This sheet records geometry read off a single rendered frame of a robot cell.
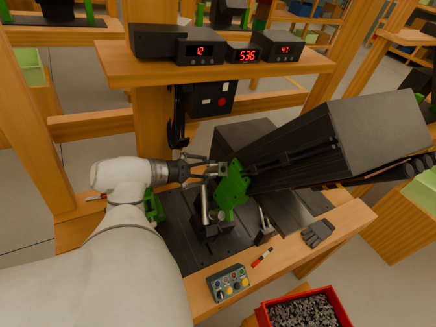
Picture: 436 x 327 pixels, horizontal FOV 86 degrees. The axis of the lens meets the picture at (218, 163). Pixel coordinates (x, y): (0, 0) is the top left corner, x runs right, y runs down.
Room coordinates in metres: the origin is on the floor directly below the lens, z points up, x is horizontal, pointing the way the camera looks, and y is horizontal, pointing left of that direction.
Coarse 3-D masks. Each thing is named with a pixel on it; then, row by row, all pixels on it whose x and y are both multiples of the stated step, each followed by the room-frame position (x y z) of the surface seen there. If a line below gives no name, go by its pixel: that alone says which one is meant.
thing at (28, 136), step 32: (128, 0) 0.68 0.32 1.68; (160, 0) 0.73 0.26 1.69; (384, 0) 1.34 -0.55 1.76; (0, 32) 0.53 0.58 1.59; (352, 32) 1.30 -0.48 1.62; (0, 64) 0.49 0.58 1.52; (0, 96) 0.47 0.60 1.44; (32, 96) 0.57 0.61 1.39; (160, 96) 0.73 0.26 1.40; (320, 96) 1.30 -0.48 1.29; (32, 128) 0.49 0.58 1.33; (160, 128) 0.73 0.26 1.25; (32, 160) 0.47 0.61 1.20; (64, 192) 0.50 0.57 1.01
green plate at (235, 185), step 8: (232, 160) 0.63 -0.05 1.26; (232, 168) 0.62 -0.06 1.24; (240, 168) 0.60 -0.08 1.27; (224, 176) 0.62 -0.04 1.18; (232, 176) 0.60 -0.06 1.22; (240, 176) 0.58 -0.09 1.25; (248, 176) 0.56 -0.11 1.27; (224, 184) 0.60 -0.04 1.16; (232, 184) 0.58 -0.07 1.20; (240, 184) 0.56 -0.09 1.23; (248, 184) 0.55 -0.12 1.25; (216, 192) 0.60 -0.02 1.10; (224, 192) 0.58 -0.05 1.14; (232, 192) 0.56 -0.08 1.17; (240, 192) 0.54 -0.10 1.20; (216, 200) 0.58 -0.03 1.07; (224, 200) 0.56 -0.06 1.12; (232, 200) 0.54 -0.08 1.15; (240, 200) 0.56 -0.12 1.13; (224, 208) 0.54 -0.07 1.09; (232, 208) 0.53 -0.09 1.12
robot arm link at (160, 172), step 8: (152, 160) 0.48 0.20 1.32; (160, 160) 0.50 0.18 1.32; (152, 168) 0.46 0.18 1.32; (160, 168) 0.47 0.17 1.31; (168, 168) 0.49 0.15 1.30; (152, 176) 0.44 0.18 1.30; (160, 176) 0.45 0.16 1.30; (168, 176) 0.48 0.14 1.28; (152, 184) 0.43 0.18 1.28; (160, 184) 0.45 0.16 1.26
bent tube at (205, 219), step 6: (222, 162) 0.63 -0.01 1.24; (210, 168) 0.64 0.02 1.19; (216, 168) 0.62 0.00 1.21; (222, 168) 0.64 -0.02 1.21; (204, 174) 0.65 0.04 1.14; (222, 174) 0.60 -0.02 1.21; (204, 186) 0.63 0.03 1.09; (204, 192) 0.61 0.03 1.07; (204, 198) 0.59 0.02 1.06; (204, 204) 0.57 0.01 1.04; (204, 210) 0.55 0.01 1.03; (204, 216) 0.54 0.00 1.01; (204, 222) 0.52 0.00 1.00
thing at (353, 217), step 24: (336, 216) 0.79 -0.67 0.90; (360, 216) 0.83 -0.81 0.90; (288, 240) 0.59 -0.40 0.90; (336, 240) 0.65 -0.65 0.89; (216, 264) 0.40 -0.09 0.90; (264, 264) 0.45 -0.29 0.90; (288, 264) 0.47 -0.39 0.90; (192, 288) 0.29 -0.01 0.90; (192, 312) 0.22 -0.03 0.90; (216, 312) 0.27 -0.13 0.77
